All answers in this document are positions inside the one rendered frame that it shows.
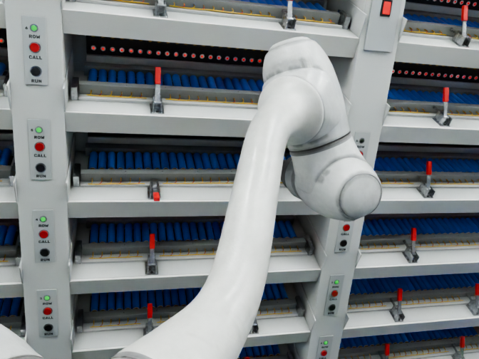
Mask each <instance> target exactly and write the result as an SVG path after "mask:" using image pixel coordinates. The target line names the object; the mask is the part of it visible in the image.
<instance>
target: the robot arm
mask: <svg viewBox="0 0 479 359"><path fill-rule="evenodd" d="M262 76H263V80H264V85H263V86H262V92H261V94H260V97H259V101H258V111H257V113H256V114H255V116H254V117H253V119H252V121H251V123H250V125H249V128H248V130H247V134H246V136H245V139H244V143H243V146H242V151H241V155H240V158H239V163H238V166H237V171H236V175H235V180H234V184H233V187H232V192H231V195H230V200H229V204H228V208H227V213H226V216H225V221H224V224H223V228H222V233H221V237H220V242H219V245H218V248H217V253H216V255H215V260H214V262H213V265H212V268H211V270H210V274H209V276H208V277H207V280H206V282H205V284H204V286H203V287H202V289H201V291H200V292H199V293H198V295H197V296H196V297H195V298H194V299H193V300H192V302H191V303H190V304H188V305H187V306H186V307H185V308H184V309H182V310H181V311H180V312H179V313H177V314H176V315H174V316H173V317H172V318H170V319H168V320H167V321H166V322H164V323H163V324H161V325H160V326H158V327H157V328H156V329H154V330H153V331H151V332H149V333H148V334H147V335H144V336H143V337H142V338H140V339H138V340H137V341H135V342H134V343H132V344H130V345H129V346H128V347H126V348H124V349H122V350H121V351H119V352H118V353H117V354H115V355H114V356H113V357H112V358H111V359H238V357H239V355H240V352H241V350H242V348H243V346H244V343H245V341H246V339H247V337H248V335H249V332H250V330H251V328H252V325H253V323H254V320H255V318H256V315H257V312H258V309H259V305H260V302H261V300H262V295H263V292H264V287H265V283H266V279H267V272H268V268H269V260H270V254H271V249H272V240H273V233H274V223H275V218H276V212H277V202H278V196H279V186H280V180H282V182H283V184H284V186H285V187H286V188H287V189H288V190H289V191H290V192H291V194H293V195H294V196H295V197H297V198H299V199H300V200H302V201H303V202H304V203H305V204H306V205H307V206H308V207H309V208H311V209H312V210H314V211H315V212H317V213H318V214H320V215H322V216H325V217H328V218H330V219H336V220H340V221H355V220H357V219H359V218H361V217H364V216H366V215H367V214H370V213H372V212H373V211H374V210H375V209H376V208H377V206H378V205H379V203H380V201H381V197H382V186H381V182H380V180H379V178H378V176H377V174H376V173H375V171H374V170H373V169H372V167H371V166H370V165H369V164H368V163H367V162H366V160H365V159H364V157H363V156H362V154H361V153H360V152H359V149H358V147H357V146H356V143H355V142H354V139H353V137H352V135H351V131H350V128H349V122H348V117H347V111H346V106H345V102H344V97H343V94H342V92H341V88H340V85H339V82H338V79H337V77H336V73H335V71H334V67H333V66H332V64H331V61H330V60H329V58H328V56H327V55H326V53H325V52H324V50H323V49H322V48H321V46H320V45H319V44H318V43H317V42H316V41H313V40H311V39H309V38H307V37H304V36H299V37H295V38H290V39H287V40H284V41H281V42H279V43H276V44H274V45H273V46H272V47H271V48H270V49H269V52H268V53H267V54H266V56H265V58H264V64H263V71H262ZM286 145H287V147H288V148H289V152H290V155H291V157H290V158H288V159H287V160H283V159H284V151H285V148H286ZM0 359H45V358H43V357H42V356H41V355H39V354H38V353H37V352H36V351H35V350H34V349H33V348H32V347H31V346H30V345H29V344H28V343H27V342H26V341H24V340H23V339H22V338H20V337H19V336H17V335H16V334H15V333H13V332H12V331H10V330H9V329H8V328H6V327H5V326H3V325H1V324H0Z"/></svg>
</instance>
